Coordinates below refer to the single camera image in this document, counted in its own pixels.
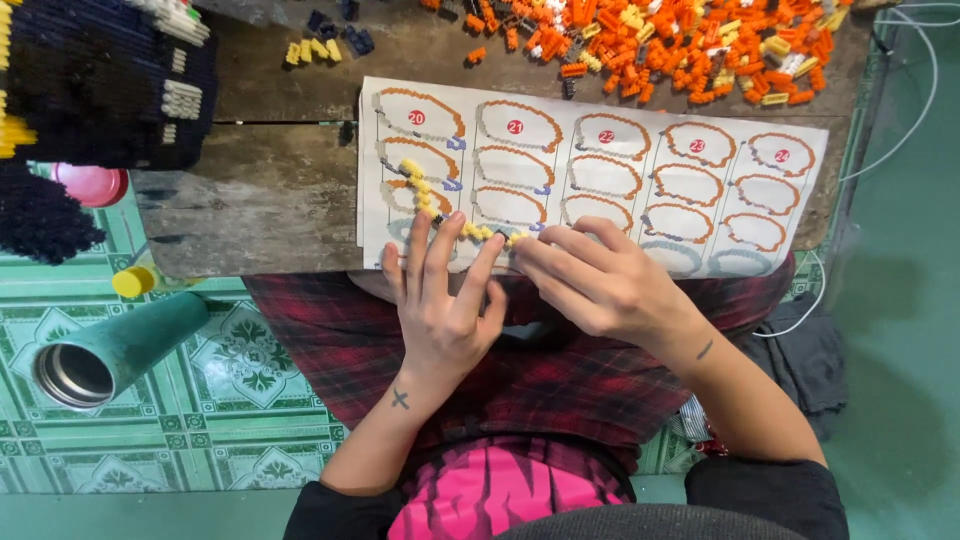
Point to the person's left hand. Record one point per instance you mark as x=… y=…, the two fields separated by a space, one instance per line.
x=442 y=322

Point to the person's right hand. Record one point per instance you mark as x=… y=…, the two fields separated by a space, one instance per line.
x=622 y=300

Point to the red plaid trousers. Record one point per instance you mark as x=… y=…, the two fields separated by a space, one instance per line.
x=585 y=390

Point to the paper instruction sheet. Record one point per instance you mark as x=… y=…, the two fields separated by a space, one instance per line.
x=637 y=161

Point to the striped white cloth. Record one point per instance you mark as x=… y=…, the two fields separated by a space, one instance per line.
x=694 y=420

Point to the pink printed shirt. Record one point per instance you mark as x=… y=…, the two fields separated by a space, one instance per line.
x=487 y=491

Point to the dark grey cloth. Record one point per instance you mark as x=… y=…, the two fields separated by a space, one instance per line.
x=802 y=360

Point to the black jacket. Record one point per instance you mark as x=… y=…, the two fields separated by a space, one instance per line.
x=772 y=499

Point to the pile of orange bricks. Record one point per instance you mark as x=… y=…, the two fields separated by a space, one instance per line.
x=675 y=52

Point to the single orange brick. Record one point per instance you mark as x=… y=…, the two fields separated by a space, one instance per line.
x=476 y=55

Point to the loose yellow brick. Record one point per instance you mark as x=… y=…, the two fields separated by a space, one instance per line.
x=334 y=50
x=320 y=48
x=292 y=54
x=306 y=50

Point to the dark blue brick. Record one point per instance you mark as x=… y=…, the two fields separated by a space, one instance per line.
x=328 y=31
x=316 y=19
x=349 y=8
x=360 y=40

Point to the clear bottle with yellow cap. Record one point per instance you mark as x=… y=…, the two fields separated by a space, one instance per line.
x=135 y=280

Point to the green steel tumbler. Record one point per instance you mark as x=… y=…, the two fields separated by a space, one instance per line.
x=120 y=349

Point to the pink plastic lid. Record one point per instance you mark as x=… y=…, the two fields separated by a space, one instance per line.
x=91 y=184

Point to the large navy brick model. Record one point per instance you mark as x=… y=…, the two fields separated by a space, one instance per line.
x=90 y=90

